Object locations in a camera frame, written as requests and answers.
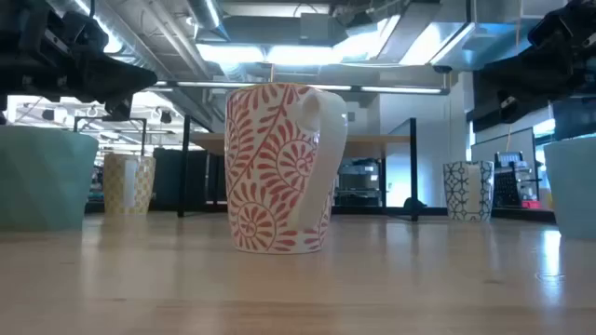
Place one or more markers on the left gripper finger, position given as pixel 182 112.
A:
pixel 125 70
pixel 125 87

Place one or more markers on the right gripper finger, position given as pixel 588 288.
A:
pixel 510 86
pixel 507 67

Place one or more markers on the yellow checkered mug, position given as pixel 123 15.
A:
pixel 139 186

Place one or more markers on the green faceted mug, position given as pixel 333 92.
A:
pixel 42 181

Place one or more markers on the navy geometric pattern mug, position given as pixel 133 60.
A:
pixel 454 191

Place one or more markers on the light blue faceted mug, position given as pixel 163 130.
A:
pixel 575 191

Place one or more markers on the red fern pattern mug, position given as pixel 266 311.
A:
pixel 261 186

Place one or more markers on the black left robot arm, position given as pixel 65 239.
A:
pixel 21 51

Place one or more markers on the black cabinet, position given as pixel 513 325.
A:
pixel 163 177

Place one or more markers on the black perforated rack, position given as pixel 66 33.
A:
pixel 507 186

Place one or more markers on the wooden shelf riser black legs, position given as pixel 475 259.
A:
pixel 209 143

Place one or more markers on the long ceiling light strip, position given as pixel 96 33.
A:
pixel 400 89

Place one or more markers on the yellow container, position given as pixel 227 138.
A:
pixel 545 197

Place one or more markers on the small red box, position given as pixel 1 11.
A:
pixel 531 205

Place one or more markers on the grey storage bin stack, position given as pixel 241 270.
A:
pixel 358 181

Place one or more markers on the silver spiral air duct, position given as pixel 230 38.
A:
pixel 139 46

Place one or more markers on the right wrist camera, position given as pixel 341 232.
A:
pixel 551 32

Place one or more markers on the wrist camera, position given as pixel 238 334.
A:
pixel 84 32
pixel 551 32

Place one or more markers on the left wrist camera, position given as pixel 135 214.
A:
pixel 84 32

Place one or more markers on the black metal frame stand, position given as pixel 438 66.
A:
pixel 144 139

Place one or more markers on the black ceiling camera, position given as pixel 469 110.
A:
pixel 442 69

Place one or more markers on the silver round air duct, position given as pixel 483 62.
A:
pixel 207 18

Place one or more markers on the black aluminium table frame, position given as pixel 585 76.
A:
pixel 363 210

